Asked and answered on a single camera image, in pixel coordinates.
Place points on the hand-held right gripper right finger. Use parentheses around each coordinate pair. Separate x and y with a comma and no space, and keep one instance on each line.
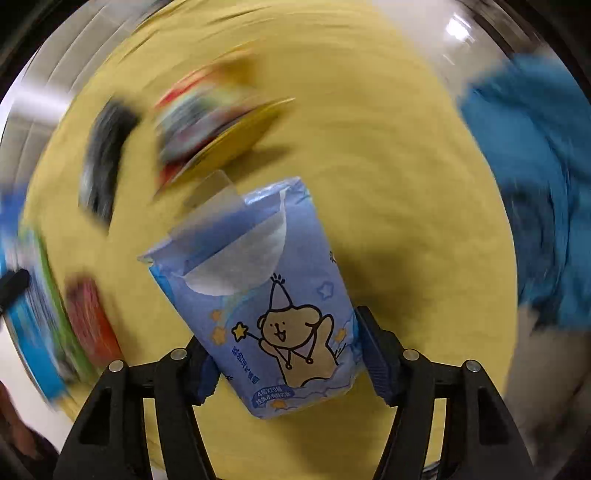
(379,369)

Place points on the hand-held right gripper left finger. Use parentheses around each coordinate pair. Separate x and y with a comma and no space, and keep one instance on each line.
(206,381)

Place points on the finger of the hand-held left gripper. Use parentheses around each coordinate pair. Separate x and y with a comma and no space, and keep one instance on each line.
(11,288)

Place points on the blue bear print tissue pack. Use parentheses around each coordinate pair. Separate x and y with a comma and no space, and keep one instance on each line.
(258,295)

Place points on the blue and green packet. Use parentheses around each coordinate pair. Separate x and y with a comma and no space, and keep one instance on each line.
(39,323)

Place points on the red packet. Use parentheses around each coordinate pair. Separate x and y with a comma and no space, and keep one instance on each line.
(90,318)

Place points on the black oblong object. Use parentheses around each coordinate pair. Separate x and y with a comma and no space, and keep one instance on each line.
(107,157)

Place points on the yellow blanket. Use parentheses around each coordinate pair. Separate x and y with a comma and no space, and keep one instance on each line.
(369,194)

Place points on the yellow packet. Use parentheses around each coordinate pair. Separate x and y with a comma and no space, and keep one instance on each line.
(226,143)

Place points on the blue cloth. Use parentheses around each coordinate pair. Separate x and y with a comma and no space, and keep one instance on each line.
(531,184)

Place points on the colourful snack packet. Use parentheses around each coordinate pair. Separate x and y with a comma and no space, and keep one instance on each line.
(198,110)

